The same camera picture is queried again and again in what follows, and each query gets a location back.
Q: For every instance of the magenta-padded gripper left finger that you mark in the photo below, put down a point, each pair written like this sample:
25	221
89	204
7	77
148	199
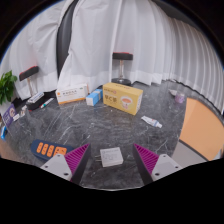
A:
58	165

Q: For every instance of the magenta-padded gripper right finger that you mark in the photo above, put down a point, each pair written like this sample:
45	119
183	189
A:
164	165

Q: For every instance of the white charger block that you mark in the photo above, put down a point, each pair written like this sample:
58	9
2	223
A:
111	156

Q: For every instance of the white tube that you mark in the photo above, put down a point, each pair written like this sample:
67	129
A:
150	121

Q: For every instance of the orange chair grey seat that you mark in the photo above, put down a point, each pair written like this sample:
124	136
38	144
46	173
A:
201	126

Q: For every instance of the small printed card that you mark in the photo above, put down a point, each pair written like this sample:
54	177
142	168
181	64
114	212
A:
23	113
24	108
16	117

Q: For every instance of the white pen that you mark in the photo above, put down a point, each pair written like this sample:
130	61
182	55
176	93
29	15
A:
46	103

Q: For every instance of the small purple cup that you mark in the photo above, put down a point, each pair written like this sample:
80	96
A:
179	97

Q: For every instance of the flat white blue box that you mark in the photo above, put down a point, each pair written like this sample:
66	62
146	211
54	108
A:
35	97

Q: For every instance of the white box orange stripe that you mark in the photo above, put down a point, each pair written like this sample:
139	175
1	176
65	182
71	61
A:
71	94

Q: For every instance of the small white packet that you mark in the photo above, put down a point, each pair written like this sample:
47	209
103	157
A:
172	92

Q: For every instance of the small blue white box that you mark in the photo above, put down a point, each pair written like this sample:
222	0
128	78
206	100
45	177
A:
94	97

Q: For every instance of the yellow box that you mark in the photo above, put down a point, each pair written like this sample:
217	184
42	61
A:
121	98

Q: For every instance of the green potted plant white pot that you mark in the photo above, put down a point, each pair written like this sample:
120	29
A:
7	86

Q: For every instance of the red-topped black stool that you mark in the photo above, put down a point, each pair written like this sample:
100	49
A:
122	56
28	73

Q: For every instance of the white curtain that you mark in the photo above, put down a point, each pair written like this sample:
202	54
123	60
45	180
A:
33	43
146	40

